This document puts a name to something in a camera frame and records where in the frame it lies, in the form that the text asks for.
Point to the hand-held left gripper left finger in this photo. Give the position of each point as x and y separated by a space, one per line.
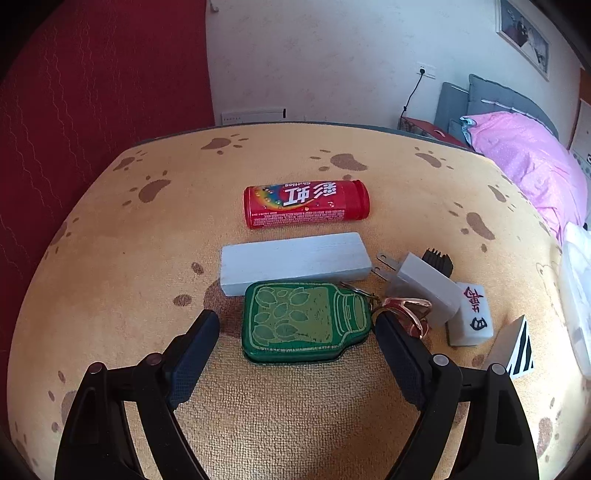
191 364

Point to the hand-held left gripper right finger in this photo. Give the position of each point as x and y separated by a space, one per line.
401 364

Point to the rose gold carabiner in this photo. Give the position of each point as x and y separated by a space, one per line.
418 318

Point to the grey power adapter plug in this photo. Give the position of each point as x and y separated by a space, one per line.
425 286

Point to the white mahjong tile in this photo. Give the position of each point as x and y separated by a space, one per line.
471 316

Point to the black ribbed cap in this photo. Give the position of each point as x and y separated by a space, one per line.
437 259

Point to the white black-striped block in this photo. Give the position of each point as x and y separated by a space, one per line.
512 350

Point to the green jar-shaped tin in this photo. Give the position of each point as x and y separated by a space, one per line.
295 321

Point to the yellow paw-print blanket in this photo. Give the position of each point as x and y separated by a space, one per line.
138 258

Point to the pale grey wooden block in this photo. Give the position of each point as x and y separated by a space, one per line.
295 261

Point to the red candy tube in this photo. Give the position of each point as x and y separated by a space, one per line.
304 205

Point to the red cardboard box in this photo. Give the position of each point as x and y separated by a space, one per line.
425 129

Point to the pink dotted duvet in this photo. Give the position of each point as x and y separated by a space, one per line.
531 161

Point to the red curtain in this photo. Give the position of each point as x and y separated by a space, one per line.
92 115

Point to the grey padded headboard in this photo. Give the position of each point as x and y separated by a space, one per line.
498 97

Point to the white wall socket panel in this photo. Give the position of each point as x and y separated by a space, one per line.
251 115

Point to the white wall outlet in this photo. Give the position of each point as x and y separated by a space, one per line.
427 70

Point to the framed wall picture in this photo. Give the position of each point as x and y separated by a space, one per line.
524 34

